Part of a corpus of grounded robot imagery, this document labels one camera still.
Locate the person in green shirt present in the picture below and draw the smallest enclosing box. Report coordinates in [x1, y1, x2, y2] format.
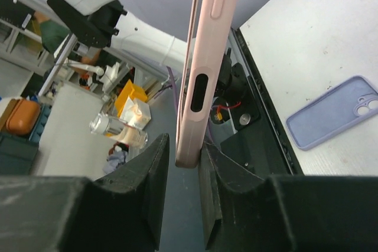
[34, 11, 110, 67]

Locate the black phone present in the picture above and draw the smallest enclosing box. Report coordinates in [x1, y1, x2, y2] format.
[175, 0, 199, 146]

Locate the yellow plastic bin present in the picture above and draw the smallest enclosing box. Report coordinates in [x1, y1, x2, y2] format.
[114, 80, 148, 117]

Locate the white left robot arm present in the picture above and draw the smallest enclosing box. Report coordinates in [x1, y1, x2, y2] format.
[47, 0, 187, 71]

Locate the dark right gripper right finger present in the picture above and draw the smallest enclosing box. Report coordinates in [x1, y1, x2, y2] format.
[198, 142, 377, 251]

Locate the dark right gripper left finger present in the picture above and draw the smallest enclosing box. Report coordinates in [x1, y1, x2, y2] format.
[1, 134, 170, 251]

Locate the lilac phone case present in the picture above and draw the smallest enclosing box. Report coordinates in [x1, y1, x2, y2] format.
[286, 75, 377, 150]

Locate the clear plastic bottle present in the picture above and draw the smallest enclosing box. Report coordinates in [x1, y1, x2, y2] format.
[89, 113, 148, 149]

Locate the pink phone case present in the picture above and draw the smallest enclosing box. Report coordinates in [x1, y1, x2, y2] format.
[175, 0, 237, 169]

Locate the orange hard case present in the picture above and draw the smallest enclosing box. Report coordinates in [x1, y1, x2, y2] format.
[5, 99, 41, 136]

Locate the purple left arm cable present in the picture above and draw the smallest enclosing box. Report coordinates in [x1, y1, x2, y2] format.
[153, 66, 181, 135]

